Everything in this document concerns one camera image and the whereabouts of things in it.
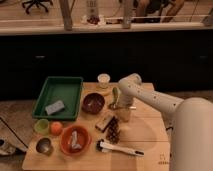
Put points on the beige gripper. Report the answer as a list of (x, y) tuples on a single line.
[(123, 108)]

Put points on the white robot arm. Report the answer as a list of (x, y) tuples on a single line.
[(191, 145)]

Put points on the purple bowl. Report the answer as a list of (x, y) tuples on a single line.
[(93, 103)]

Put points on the orange bowl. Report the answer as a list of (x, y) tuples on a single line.
[(84, 139)]

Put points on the grey object in orange bowl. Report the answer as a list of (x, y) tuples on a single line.
[(74, 141)]

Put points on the green pepper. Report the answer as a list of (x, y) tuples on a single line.
[(115, 93)]

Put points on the wooden block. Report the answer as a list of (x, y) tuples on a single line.
[(103, 123)]

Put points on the white cup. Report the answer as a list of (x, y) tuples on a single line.
[(103, 80)]

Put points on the bunch of dark grapes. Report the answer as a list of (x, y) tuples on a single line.
[(113, 132)]

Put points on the white black dish brush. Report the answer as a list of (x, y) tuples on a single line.
[(101, 145)]

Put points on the green plastic tray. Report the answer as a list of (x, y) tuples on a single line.
[(55, 88)]

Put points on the grey sponge block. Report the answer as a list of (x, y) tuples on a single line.
[(55, 107)]

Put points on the orange ball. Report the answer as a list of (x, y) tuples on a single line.
[(56, 128)]

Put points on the light green cup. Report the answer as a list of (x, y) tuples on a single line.
[(42, 126)]

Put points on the small metal cup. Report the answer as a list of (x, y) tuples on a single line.
[(44, 146)]

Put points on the person sitting in background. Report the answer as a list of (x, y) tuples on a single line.
[(145, 7)]

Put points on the black office chair base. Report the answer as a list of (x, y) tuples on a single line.
[(38, 3)]

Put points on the wooden post right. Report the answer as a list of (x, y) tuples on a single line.
[(127, 13)]

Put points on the wooden post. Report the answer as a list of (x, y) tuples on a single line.
[(66, 14), (127, 13)]

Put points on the wooden post left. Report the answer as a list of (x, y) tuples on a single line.
[(66, 14)]

